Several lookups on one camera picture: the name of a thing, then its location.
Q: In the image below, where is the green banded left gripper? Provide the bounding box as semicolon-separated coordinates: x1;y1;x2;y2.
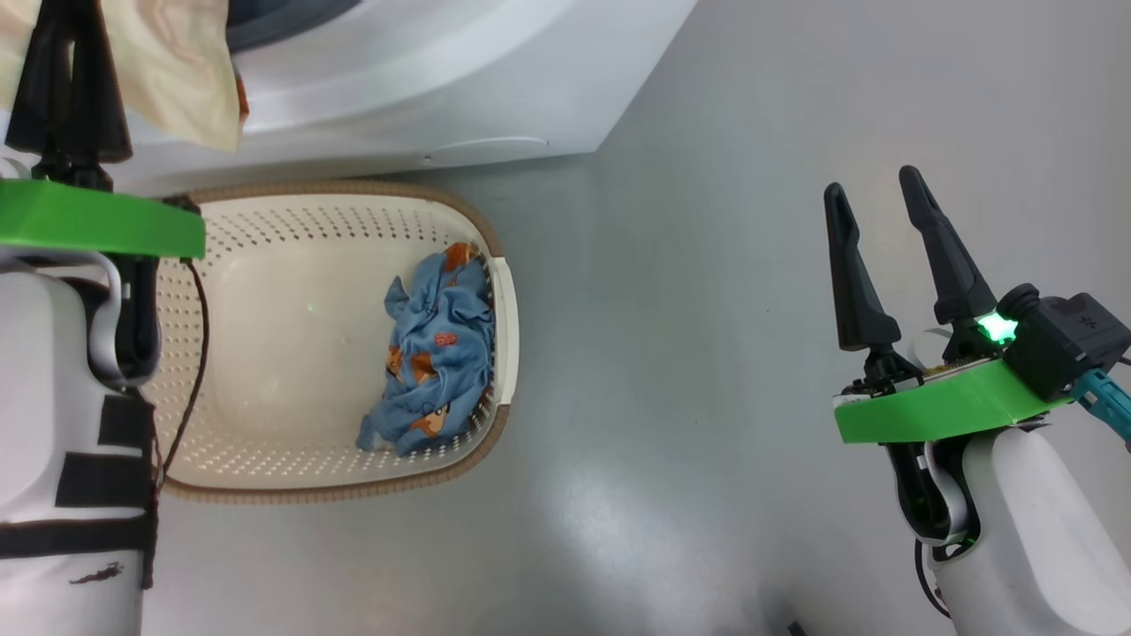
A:
0;0;206;260

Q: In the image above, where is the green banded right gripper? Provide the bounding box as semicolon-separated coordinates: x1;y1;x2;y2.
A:
824;165;1074;444

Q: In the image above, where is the cream orange blue garment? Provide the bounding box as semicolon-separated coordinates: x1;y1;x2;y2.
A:
0;0;250;153

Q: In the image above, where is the blue garment with orange prints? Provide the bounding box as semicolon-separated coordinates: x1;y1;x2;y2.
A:
356;243;496;458

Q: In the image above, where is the white front-load washing machine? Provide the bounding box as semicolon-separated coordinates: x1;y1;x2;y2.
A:
115;0;699;197

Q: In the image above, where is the cream perforated laundry basket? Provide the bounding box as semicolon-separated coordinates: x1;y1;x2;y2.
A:
141;181;520;504

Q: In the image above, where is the round drain filter cover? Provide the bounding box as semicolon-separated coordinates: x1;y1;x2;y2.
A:
424;135;550;165

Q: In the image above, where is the teal cable connector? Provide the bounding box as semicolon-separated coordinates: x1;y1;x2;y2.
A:
1074;369;1131;451

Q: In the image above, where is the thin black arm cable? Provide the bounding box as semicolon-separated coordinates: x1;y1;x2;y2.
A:
155;196;211;496

